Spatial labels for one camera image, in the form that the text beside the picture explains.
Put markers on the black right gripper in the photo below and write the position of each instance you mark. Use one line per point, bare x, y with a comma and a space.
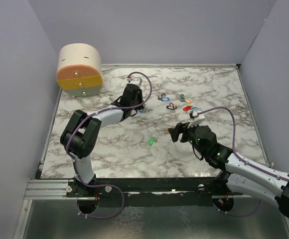
180, 129

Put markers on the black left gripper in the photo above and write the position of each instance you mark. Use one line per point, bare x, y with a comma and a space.
140, 96

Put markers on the green key tag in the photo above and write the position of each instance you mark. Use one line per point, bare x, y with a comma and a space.
151, 141

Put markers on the red key tag with key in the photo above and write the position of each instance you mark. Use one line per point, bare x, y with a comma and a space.
186, 108

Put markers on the yellow key tag with key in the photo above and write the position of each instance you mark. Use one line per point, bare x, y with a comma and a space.
188, 101

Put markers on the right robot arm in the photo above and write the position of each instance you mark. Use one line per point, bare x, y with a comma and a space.
240, 175

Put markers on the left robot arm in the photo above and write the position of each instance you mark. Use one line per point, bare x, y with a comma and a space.
80, 135

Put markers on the round three-drawer storage box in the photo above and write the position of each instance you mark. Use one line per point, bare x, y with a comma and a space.
79, 70

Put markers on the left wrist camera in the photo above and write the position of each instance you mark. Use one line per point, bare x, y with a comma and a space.
135, 81

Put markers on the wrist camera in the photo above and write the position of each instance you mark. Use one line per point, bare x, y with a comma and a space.
135, 81
197, 117

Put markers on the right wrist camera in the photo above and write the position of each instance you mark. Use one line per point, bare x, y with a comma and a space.
197, 117

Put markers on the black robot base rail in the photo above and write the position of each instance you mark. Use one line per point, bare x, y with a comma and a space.
116, 198

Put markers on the aluminium frame rail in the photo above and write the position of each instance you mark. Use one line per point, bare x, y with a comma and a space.
47, 189

